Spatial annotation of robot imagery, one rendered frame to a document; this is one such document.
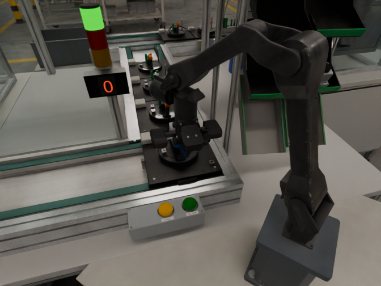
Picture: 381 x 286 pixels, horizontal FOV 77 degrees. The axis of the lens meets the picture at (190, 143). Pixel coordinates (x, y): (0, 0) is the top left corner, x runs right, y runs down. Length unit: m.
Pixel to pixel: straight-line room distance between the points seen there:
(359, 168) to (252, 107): 0.51
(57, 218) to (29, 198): 0.18
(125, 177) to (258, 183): 0.48
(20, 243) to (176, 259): 0.43
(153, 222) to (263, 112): 0.50
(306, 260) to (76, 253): 0.60
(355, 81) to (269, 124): 1.08
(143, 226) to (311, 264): 0.40
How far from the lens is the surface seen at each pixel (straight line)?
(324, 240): 0.61
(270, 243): 0.57
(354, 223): 0.95
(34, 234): 0.82
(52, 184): 0.94
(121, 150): 0.93
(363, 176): 1.12
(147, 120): 1.01
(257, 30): 0.40
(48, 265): 0.84
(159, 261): 0.75
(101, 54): 0.75
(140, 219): 0.70
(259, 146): 0.85
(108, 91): 0.79
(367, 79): 1.94
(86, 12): 0.73
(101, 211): 0.74
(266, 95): 0.72
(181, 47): 1.93
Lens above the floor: 1.54
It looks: 40 degrees down
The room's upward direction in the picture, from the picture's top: straight up
